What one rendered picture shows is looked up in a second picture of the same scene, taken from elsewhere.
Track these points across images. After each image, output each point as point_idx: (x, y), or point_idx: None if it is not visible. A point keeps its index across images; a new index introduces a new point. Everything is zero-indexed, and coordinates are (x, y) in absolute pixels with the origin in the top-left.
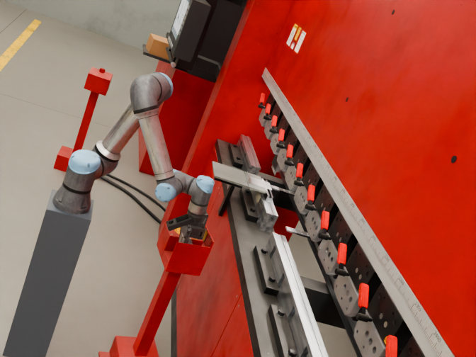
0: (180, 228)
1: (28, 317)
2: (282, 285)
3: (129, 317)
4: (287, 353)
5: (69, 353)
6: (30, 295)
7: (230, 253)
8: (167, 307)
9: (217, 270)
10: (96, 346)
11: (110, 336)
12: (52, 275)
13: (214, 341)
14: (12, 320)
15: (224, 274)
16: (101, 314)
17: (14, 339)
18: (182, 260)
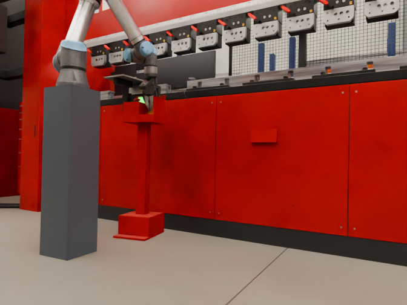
0: None
1: (79, 205)
2: (231, 81)
3: None
4: (284, 78)
5: (99, 244)
6: (76, 180)
7: (171, 104)
8: (100, 219)
9: (162, 127)
10: (105, 237)
11: (101, 233)
12: (86, 152)
13: (209, 143)
14: (30, 253)
15: (176, 117)
16: None
17: (72, 236)
18: (157, 111)
